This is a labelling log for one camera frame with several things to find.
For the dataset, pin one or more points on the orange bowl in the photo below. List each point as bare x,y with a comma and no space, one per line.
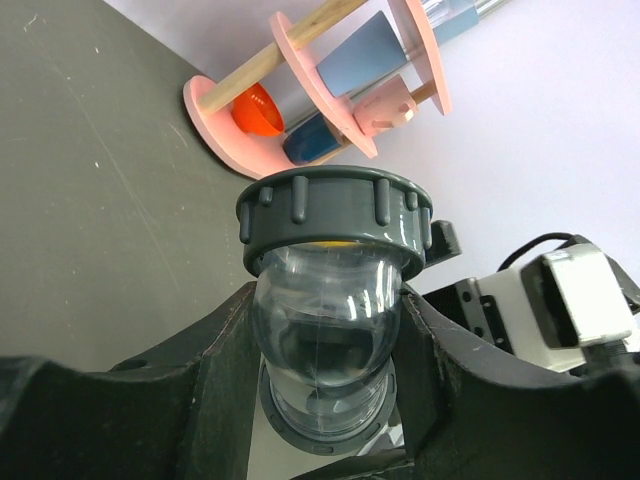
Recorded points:
255,112

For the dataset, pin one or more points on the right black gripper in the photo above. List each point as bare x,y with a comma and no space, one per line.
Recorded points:
465,302

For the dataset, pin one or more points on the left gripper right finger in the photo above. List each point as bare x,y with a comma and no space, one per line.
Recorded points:
472,411

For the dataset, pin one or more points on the tall blue cup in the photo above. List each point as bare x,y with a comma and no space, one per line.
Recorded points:
456,25

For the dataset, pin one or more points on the pink mug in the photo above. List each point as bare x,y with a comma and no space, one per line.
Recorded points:
388,106

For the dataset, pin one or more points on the clear drinking glass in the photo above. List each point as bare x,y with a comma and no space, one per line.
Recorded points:
441,11

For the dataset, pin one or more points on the dark blue cup bottom shelf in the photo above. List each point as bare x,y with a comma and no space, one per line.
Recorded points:
312,140

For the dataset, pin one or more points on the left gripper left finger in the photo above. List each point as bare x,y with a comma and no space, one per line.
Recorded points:
182,409

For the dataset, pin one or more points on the blue cup middle shelf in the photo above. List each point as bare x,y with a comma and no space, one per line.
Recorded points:
370,53

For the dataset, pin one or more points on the pink three-tier shelf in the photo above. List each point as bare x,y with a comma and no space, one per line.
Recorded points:
209,104

